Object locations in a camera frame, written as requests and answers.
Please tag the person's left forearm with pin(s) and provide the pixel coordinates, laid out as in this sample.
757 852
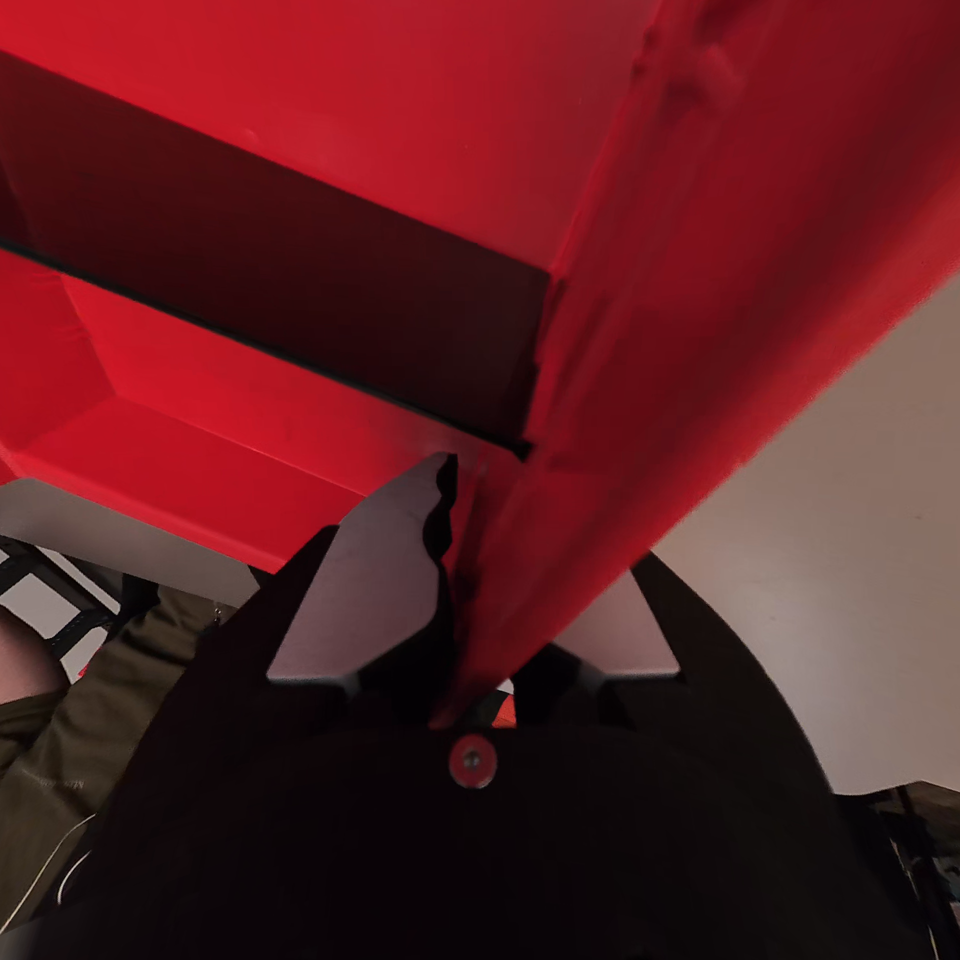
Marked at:
26 652

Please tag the dark bin divider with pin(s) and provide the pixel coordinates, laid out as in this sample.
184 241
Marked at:
300 300

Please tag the red plastic bin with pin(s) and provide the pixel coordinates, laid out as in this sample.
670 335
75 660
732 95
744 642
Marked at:
375 112

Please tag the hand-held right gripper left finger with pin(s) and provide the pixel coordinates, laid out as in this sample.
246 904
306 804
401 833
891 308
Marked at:
360 592

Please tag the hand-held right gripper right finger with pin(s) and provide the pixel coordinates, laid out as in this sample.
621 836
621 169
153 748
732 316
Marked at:
630 637

